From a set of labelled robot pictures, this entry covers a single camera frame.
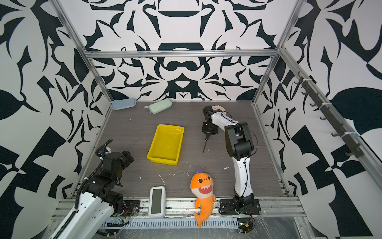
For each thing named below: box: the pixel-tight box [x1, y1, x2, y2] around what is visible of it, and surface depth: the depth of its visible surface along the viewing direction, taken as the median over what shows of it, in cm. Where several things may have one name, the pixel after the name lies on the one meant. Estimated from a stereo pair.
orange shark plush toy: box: [190, 167, 216, 229], surface depth 74 cm
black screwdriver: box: [202, 133, 210, 154], surface depth 101 cm
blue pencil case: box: [111, 97, 137, 111], surface depth 120 cm
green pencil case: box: [143, 98, 174, 115], surface depth 117 cm
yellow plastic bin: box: [146, 124, 185, 166], surface depth 96 cm
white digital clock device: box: [148, 185, 166, 219], surface depth 74 cm
